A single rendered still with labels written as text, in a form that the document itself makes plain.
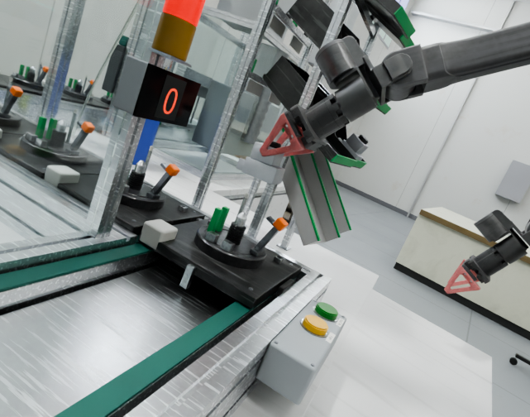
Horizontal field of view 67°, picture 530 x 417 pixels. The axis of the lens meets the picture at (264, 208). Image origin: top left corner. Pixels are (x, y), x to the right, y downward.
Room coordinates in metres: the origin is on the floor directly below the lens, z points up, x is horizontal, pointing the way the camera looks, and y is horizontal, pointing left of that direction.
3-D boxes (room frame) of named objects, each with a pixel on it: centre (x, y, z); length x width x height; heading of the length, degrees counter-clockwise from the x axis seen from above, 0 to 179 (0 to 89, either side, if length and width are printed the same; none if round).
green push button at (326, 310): (0.64, -0.16, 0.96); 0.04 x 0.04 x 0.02
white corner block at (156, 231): (0.67, 0.16, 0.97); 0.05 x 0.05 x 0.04; 71
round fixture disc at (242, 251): (0.72, 0.03, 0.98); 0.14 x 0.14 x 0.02
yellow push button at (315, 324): (0.57, -0.14, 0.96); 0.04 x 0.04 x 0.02
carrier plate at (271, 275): (0.72, 0.03, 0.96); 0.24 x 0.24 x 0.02; 71
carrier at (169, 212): (0.81, 0.27, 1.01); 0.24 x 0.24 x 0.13; 71
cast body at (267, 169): (0.72, 0.04, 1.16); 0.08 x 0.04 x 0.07; 71
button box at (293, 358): (0.57, -0.14, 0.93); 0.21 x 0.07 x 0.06; 161
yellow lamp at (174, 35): (0.58, 0.21, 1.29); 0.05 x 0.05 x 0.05
